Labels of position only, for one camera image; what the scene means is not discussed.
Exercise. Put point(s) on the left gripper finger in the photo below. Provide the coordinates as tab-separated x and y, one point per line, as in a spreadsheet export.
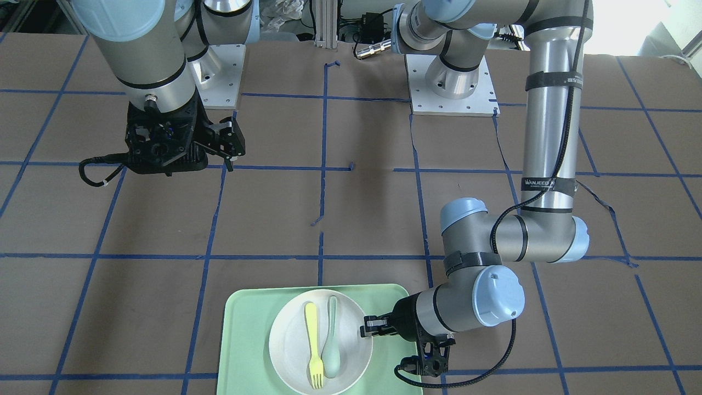
372	320
381	330

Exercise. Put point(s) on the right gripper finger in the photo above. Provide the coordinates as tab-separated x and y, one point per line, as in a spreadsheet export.
229	125
220	145

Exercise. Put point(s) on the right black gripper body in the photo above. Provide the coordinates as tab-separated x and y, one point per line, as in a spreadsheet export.
210	135

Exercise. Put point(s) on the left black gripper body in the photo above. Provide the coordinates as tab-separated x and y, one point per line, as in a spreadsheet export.
405	319

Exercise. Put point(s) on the yellow plastic fork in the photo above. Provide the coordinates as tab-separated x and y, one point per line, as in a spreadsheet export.
315	364

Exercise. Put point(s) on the white round plate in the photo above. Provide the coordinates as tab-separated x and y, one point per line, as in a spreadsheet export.
289	347

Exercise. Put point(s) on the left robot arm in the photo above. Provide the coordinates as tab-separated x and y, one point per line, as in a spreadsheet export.
480	290

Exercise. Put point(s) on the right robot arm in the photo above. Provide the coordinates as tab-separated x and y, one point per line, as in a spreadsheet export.
162	52

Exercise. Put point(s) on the pale green plastic spoon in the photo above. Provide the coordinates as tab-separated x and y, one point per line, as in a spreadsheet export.
331	357

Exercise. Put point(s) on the black power adapter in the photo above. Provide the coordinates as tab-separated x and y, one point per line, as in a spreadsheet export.
371	28

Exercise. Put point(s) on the metal connector plug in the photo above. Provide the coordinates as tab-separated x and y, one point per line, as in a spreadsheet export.
371	50

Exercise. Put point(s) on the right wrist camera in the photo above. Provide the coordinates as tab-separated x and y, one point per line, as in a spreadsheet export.
163	148

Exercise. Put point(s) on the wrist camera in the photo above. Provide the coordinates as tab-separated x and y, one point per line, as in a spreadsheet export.
163	148
431	359

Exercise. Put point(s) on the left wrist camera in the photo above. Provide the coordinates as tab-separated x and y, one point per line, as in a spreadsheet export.
431	359

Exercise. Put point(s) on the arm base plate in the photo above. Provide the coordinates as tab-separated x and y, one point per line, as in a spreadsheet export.
218	76
438	90

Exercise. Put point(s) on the aluminium frame post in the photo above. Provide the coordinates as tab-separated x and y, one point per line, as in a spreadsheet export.
326	17

